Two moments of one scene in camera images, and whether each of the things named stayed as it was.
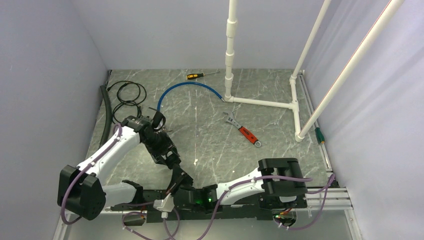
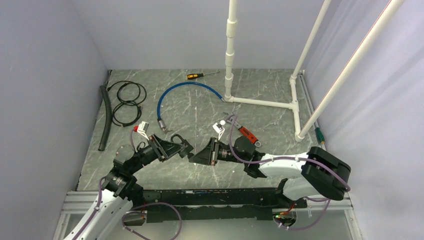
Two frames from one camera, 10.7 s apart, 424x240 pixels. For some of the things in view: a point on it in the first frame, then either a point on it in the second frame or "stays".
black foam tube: x=109 y=117 stays
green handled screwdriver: x=319 y=136 stays
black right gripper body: x=184 y=181 → x=224 y=153
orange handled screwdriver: x=192 y=76 stays
